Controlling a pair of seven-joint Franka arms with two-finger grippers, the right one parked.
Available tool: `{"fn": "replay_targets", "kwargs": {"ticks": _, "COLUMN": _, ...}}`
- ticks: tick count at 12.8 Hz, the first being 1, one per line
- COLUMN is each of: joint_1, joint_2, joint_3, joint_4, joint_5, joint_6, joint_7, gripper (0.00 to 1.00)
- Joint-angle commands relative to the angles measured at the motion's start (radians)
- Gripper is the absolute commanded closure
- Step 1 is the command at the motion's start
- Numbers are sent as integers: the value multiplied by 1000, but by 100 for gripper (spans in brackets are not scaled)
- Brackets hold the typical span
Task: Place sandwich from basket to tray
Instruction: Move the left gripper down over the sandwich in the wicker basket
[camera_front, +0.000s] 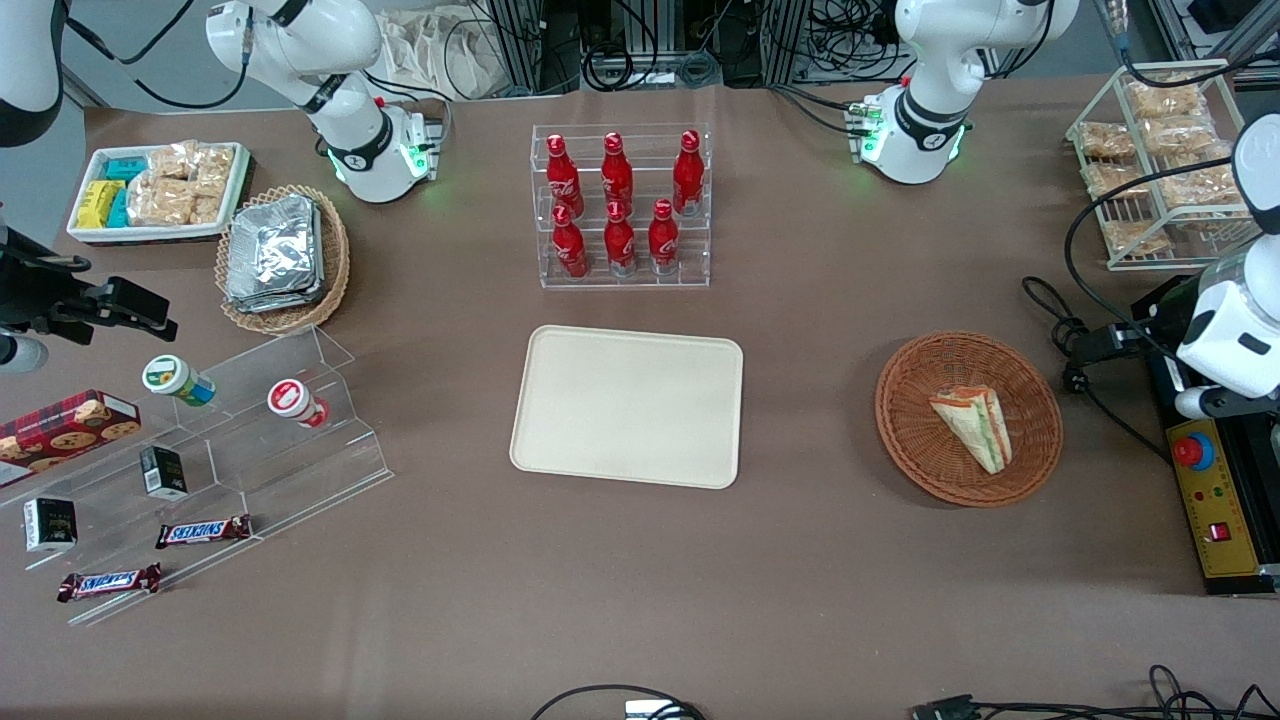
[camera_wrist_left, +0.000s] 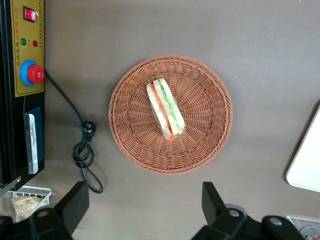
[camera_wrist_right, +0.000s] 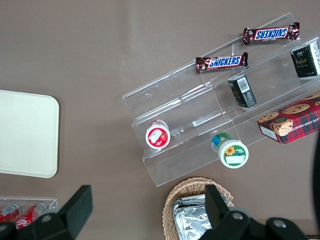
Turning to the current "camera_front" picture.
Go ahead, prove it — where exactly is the white rectangular snack tray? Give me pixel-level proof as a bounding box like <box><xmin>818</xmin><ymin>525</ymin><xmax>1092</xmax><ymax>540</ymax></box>
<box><xmin>66</xmin><ymin>142</ymin><xmax>252</xmax><ymax>247</ymax></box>

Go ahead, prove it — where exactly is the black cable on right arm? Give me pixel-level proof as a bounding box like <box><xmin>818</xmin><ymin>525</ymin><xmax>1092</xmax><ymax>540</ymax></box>
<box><xmin>60</xmin><ymin>0</ymin><xmax>253</xmax><ymax>112</ymax></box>

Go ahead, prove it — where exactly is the red label white lid cup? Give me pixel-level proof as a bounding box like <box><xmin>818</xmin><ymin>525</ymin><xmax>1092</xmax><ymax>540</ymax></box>
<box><xmin>266</xmin><ymin>377</ymin><xmax>330</xmax><ymax>430</ymax></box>

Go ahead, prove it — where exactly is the wrapped triangle sandwich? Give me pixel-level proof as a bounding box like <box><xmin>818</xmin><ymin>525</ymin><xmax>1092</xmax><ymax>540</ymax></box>
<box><xmin>928</xmin><ymin>384</ymin><xmax>1014</xmax><ymax>476</ymax></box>

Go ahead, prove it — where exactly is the clear acrylic bottle rack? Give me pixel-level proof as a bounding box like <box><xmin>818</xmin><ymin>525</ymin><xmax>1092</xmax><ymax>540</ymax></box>
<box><xmin>529</xmin><ymin>122</ymin><xmax>714</xmax><ymax>292</ymax></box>

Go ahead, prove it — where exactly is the red cola bottle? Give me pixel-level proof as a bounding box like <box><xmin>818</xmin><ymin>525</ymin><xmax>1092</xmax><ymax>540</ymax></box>
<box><xmin>544</xmin><ymin>133</ymin><xmax>585</xmax><ymax>217</ymax></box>
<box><xmin>551</xmin><ymin>204</ymin><xmax>590</xmax><ymax>280</ymax></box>
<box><xmin>601</xmin><ymin>131</ymin><xmax>636</xmax><ymax>214</ymax></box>
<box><xmin>647</xmin><ymin>197</ymin><xmax>682</xmax><ymax>277</ymax></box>
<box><xmin>671</xmin><ymin>129</ymin><xmax>706</xmax><ymax>217</ymax></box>
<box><xmin>603</xmin><ymin>199</ymin><xmax>638</xmax><ymax>277</ymax></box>

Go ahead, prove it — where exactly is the small black gold print box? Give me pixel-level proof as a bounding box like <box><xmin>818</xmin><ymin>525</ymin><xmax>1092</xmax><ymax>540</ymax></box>
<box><xmin>22</xmin><ymin>496</ymin><xmax>79</xmax><ymax>554</ymax></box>

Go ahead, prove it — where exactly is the beige cloth bag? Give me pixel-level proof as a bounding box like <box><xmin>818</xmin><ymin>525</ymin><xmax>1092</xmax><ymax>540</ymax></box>
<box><xmin>378</xmin><ymin>6</ymin><xmax>507</xmax><ymax>102</ymax></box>

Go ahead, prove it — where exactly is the silver foil pouch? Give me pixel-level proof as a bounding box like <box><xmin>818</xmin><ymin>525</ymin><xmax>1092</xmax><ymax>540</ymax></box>
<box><xmin>224</xmin><ymin>200</ymin><xmax>329</xmax><ymax>315</ymax></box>
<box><xmin>226</xmin><ymin>194</ymin><xmax>323</xmax><ymax>306</ymax></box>

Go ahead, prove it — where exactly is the black and yellow control box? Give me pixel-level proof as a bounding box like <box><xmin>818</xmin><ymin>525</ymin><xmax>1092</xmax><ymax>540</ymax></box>
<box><xmin>1135</xmin><ymin>274</ymin><xmax>1280</xmax><ymax>599</ymax></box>

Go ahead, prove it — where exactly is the light wicker basket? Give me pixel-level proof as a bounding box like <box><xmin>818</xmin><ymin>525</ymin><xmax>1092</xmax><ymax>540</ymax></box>
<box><xmin>214</xmin><ymin>184</ymin><xmax>352</xmax><ymax>335</ymax></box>

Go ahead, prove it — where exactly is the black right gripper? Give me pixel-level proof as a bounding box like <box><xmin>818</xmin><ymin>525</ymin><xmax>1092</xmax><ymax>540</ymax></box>
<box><xmin>0</xmin><ymin>228</ymin><xmax>180</xmax><ymax>347</ymax></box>

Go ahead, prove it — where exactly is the green label white lid cup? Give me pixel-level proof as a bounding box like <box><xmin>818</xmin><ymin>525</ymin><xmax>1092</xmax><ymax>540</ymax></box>
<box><xmin>141</xmin><ymin>354</ymin><xmax>217</xmax><ymax>409</ymax></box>

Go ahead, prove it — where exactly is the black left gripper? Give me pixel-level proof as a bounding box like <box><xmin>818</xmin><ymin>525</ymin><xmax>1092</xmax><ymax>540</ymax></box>
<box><xmin>1073</xmin><ymin>293</ymin><xmax>1203</xmax><ymax>364</ymax></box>

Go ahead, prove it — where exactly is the yellow snack pack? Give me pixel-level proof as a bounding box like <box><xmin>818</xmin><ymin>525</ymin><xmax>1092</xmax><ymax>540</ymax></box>
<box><xmin>77</xmin><ymin>179</ymin><xmax>124</xmax><ymax>230</ymax></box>

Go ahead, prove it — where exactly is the brown snickers bar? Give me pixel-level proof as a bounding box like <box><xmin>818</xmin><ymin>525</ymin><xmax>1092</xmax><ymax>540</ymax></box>
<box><xmin>154</xmin><ymin>513</ymin><xmax>255</xmax><ymax>551</ymax></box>
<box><xmin>56</xmin><ymin>562</ymin><xmax>164</xmax><ymax>604</ymax></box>

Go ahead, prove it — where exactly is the clear acrylic stepped shelf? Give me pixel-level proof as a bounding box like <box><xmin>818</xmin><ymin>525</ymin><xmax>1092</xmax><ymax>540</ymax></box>
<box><xmin>0</xmin><ymin>324</ymin><xmax>395</xmax><ymax>629</ymax></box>

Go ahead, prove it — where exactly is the brown wicker basket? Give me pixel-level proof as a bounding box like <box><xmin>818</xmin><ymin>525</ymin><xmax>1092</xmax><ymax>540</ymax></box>
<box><xmin>874</xmin><ymin>330</ymin><xmax>1065</xmax><ymax>509</ymax></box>

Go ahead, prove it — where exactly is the black cable with white plug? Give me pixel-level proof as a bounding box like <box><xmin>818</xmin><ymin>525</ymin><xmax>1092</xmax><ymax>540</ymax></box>
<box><xmin>529</xmin><ymin>683</ymin><xmax>708</xmax><ymax>720</ymax></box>

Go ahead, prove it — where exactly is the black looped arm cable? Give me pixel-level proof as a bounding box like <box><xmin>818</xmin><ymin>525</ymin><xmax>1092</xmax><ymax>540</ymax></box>
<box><xmin>1020</xmin><ymin>153</ymin><xmax>1239</xmax><ymax>467</ymax></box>

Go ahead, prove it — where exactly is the clear bag of puffed snacks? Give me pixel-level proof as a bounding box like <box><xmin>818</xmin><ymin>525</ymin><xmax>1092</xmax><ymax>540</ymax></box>
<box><xmin>1154</xmin><ymin>164</ymin><xmax>1242</xmax><ymax>213</ymax></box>
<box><xmin>1127</xmin><ymin>79</ymin><xmax>1207</xmax><ymax>122</ymax></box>
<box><xmin>1139</xmin><ymin>117</ymin><xmax>1217</xmax><ymax>157</ymax></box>
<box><xmin>1102</xmin><ymin>219</ymin><xmax>1172</xmax><ymax>257</ymax></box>
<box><xmin>1077</xmin><ymin>121</ymin><xmax>1137</xmax><ymax>162</ymax></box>
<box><xmin>1084</xmin><ymin>161</ymin><xmax>1152</xmax><ymax>199</ymax></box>

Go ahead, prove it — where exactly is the red plaid cookie box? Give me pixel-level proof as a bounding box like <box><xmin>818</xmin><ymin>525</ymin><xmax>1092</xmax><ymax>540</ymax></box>
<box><xmin>0</xmin><ymin>389</ymin><xmax>143</xmax><ymax>490</ymax></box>

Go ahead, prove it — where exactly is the beige plastic tray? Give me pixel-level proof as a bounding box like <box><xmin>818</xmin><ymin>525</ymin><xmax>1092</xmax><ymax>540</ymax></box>
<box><xmin>508</xmin><ymin>324</ymin><xmax>746</xmax><ymax>491</ymax></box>

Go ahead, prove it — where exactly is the black coiled cable bundle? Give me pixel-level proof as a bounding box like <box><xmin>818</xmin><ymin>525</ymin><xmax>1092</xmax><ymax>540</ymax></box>
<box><xmin>578</xmin><ymin>35</ymin><xmax>723</xmax><ymax>93</ymax></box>

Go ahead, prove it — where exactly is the aluminium frame rail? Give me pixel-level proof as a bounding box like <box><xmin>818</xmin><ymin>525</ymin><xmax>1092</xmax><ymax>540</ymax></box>
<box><xmin>1148</xmin><ymin>0</ymin><xmax>1280</xmax><ymax>63</ymax></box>

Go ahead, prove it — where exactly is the aluminium frame post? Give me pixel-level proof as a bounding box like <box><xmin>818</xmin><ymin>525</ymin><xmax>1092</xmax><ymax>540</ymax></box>
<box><xmin>488</xmin><ymin>0</ymin><xmax>547</xmax><ymax>97</ymax></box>
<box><xmin>764</xmin><ymin>0</ymin><xmax>813</xmax><ymax>87</ymax></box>

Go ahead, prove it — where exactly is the white wire rack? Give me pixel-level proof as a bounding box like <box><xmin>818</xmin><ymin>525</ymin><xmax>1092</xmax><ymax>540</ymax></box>
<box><xmin>1064</xmin><ymin>58</ymin><xmax>1263</xmax><ymax>274</ymax></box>

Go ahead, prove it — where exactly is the small black barcode box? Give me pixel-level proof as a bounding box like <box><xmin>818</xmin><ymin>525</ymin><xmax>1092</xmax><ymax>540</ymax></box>
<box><xmin>138</xmin><ymin>445</ymin><xmax>189</xmax><ymax>502</ymax></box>

